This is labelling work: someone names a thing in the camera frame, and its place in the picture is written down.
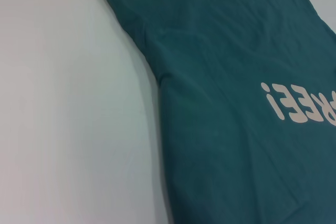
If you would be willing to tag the teal FREE print T-shirt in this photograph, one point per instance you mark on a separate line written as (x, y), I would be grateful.
(223, 103)

